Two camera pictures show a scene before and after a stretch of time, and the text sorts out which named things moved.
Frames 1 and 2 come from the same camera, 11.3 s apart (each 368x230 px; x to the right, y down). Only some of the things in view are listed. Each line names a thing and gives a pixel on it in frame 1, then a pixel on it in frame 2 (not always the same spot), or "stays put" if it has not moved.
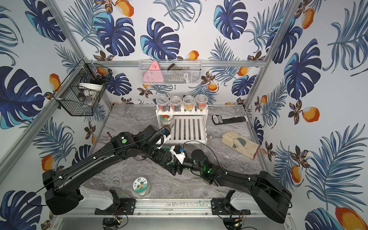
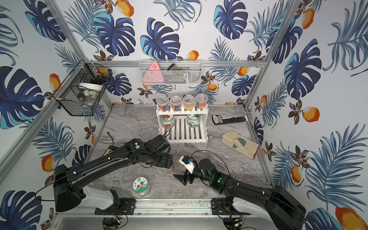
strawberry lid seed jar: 167,120 stays put
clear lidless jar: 176,102 stays put
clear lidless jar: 163,103 stays put
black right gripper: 179,166 -> 183,178
